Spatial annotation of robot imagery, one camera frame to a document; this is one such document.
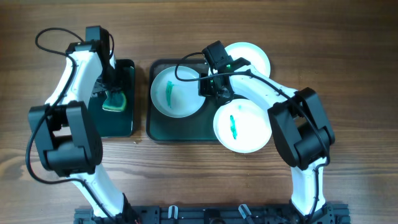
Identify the white plate stained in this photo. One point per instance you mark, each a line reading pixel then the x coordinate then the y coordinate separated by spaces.
pixel 242 126
pixel 173 97

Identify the clean white plate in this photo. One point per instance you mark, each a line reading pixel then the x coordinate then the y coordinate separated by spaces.
pixel 252 53

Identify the large dark green tray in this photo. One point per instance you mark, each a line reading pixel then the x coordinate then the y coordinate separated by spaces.
pixel 196 127

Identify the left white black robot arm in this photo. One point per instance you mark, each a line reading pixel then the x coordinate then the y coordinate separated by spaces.
pixel 65 145

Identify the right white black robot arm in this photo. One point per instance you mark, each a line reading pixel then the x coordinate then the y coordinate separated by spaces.
pixel 301 131

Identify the green yellow sponge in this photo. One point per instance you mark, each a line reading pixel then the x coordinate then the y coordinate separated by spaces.
pixel 115 101

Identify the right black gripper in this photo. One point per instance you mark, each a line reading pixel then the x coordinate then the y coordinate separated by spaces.
pixel 206 84

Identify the small dark green tray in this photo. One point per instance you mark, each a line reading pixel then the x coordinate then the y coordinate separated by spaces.
pixel 116 124

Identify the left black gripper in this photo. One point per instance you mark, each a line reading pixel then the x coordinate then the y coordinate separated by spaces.
pixel 109 86

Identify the black aluminium base frame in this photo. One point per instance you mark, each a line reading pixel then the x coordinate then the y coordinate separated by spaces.
pixel 330 213

